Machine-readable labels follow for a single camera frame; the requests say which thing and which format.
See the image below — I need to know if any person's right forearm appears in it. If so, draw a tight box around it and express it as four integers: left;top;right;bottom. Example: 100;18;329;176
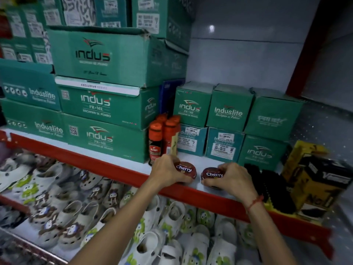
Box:
245;197;298;265

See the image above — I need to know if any dark blue box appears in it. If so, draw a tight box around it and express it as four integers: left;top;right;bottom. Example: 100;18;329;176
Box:
159;78;186;117

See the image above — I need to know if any group of small green cartons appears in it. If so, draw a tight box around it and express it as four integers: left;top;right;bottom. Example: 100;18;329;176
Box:
173;81;305;171

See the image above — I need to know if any dark red shoe polish tin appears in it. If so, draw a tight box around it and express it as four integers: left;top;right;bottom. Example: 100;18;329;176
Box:
200;167;224;188
174;161;197;183

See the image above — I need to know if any red metal shelf rail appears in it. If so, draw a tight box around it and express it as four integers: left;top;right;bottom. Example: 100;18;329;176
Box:
0;130;335;260

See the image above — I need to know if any person's right hand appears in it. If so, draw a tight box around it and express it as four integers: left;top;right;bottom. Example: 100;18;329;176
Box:
201;162;260;205

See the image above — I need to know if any red box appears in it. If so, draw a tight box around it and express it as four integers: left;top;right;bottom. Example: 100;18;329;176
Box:
0;14;13;40

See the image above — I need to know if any white grey patterned box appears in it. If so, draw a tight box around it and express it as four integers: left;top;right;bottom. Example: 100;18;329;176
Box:
61;0;96;27

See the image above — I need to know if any pile of white printed clogs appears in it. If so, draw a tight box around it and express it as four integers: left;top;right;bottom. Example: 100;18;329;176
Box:
0;147;261;265

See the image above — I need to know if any stack of large green shoeboxes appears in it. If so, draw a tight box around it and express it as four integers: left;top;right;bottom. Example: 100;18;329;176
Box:
0;0;193;164

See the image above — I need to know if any black shoe brush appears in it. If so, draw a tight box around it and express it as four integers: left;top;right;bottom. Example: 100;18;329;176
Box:
261;169;297;215
244;163;269;203

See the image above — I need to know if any black and yellow box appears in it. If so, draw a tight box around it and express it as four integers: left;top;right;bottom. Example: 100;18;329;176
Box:
290;155;353;222

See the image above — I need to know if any person's left hand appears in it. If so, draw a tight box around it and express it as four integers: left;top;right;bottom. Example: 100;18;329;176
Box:
148;154;194;188

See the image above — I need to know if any beige paper tag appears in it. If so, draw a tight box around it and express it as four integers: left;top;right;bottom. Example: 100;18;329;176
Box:
170;132;180;157

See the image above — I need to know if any person's left forearm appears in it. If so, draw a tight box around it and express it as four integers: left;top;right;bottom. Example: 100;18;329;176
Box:
67;178;167;265

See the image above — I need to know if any red thread wrist bracelet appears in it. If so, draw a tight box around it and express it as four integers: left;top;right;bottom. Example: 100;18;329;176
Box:
245;195;265;214

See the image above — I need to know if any red metal upright post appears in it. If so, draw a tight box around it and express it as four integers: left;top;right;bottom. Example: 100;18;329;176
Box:
285;0;348;98

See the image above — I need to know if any yellow cardboard box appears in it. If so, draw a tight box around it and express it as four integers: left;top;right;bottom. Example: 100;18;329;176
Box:
281;140;330;183

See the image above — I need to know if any red lower shelf rail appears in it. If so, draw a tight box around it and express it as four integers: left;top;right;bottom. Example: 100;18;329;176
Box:
0;194;31;215

